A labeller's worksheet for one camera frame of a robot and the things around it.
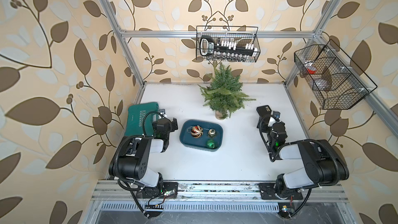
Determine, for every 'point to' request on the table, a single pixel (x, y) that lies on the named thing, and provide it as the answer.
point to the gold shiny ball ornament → (211, 133)
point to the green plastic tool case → (140, 118)
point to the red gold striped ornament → (197, 131)
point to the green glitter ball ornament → (210, 143)
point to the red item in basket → (310, 71)
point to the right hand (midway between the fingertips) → (269, 118)
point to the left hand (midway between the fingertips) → (163, 118)
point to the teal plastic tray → (187, 140)
